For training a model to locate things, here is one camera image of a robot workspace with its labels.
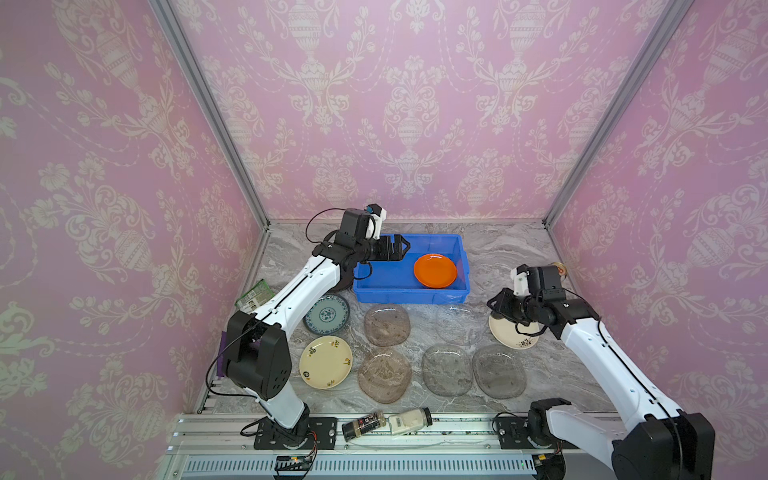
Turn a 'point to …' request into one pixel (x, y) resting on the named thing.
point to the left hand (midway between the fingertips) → (398, 246)
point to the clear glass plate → (462, 325)
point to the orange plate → (435, 270)
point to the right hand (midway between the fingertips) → (491, 301)
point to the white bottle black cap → (410, 422)
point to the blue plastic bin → (394, 281)
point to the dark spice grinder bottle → (363, 424)
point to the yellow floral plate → (325, 362)
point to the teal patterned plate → (329, 315)
